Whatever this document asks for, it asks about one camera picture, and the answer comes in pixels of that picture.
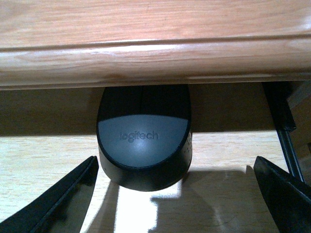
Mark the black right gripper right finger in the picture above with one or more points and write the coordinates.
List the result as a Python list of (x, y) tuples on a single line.
[(287, 198)]

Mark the wooden desk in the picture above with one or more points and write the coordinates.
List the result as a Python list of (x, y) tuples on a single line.
[(92, 43)]

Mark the black drawer slide rail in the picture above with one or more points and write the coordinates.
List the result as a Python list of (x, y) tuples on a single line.
[(276, 94)]

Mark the wooden keyboard tray drawer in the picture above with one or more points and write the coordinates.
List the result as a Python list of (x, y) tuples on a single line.
[(206, 158)]

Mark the black grey wireless mouse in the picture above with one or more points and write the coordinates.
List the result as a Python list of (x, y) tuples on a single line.
[(144, 135)]

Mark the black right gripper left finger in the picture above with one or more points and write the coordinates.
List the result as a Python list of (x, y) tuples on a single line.
[(60, 209)]

